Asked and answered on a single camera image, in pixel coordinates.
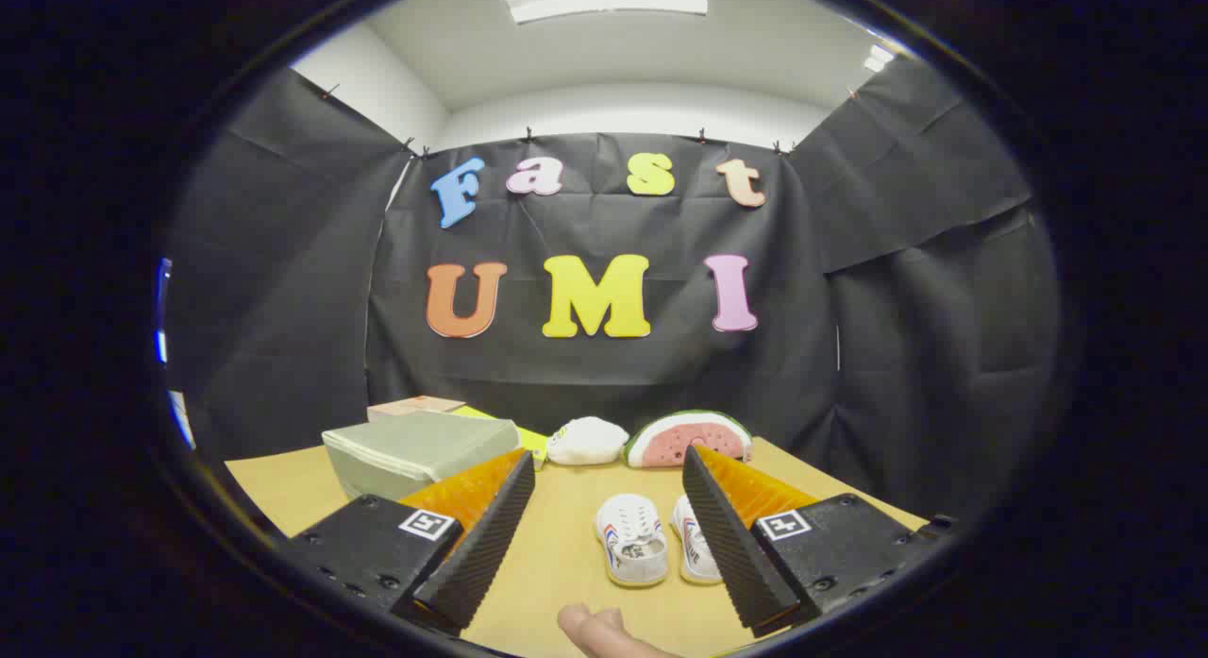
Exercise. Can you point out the small ceiling light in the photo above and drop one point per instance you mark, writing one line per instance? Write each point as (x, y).
(879, 58)

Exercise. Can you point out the beige fabric storage box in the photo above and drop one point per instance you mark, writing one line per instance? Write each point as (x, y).
(415, 446)

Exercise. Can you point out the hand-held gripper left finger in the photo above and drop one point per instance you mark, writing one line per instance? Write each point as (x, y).
(481, 545)

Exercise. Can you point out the black backdrop cloth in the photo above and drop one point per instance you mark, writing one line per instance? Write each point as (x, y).
(604, 365)

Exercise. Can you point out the white plush toy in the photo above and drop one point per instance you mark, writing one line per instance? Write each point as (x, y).
(585, 441)

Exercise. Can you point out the yellow book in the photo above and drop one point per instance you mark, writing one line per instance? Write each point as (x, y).
(533, 441)

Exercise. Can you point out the white striped canvas shoe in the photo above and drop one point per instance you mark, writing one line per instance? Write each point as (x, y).
(630, 545)
(694, 545)

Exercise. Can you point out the watermelon slice plush toy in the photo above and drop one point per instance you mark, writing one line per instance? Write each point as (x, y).
(679, 441)

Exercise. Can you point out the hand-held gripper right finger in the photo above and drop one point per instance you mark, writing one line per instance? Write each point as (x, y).
(731, 545)

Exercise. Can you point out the tan cardboard booklet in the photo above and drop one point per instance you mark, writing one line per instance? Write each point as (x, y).
(415, 408)

